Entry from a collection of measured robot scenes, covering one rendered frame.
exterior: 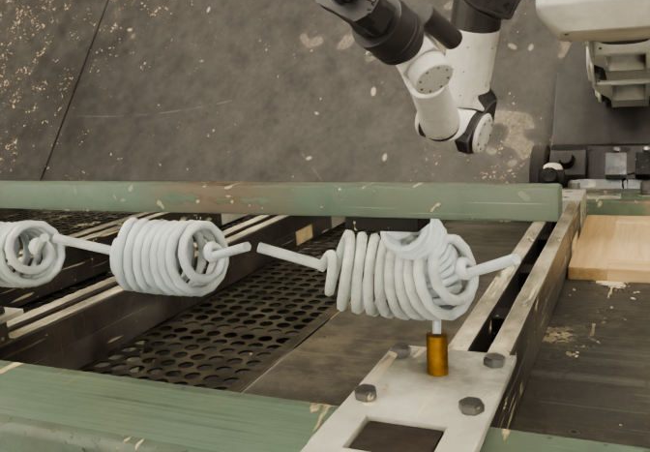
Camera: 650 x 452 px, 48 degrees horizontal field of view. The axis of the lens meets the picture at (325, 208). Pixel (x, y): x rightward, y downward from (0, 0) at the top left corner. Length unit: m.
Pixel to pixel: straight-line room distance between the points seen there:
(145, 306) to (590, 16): 0.83
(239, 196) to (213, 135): 2.61
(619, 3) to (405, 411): 0.92
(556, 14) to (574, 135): 1.18
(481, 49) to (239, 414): 0.95
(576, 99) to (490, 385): 2.01
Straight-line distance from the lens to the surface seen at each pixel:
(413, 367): 0.58
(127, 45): 3.64
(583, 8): 1.30
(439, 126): 1.32
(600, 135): 2.45
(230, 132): 3.08
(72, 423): 0.57
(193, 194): 0.53
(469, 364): 0.58
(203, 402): 0.57
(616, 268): 1.19
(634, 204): 1.58
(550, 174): 1.73
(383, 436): 0.48
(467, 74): 1.37
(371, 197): 0.47
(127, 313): 1.00
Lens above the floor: 2.39
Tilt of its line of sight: 60 degrees down
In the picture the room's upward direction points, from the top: 48 degrees counter-clockwise
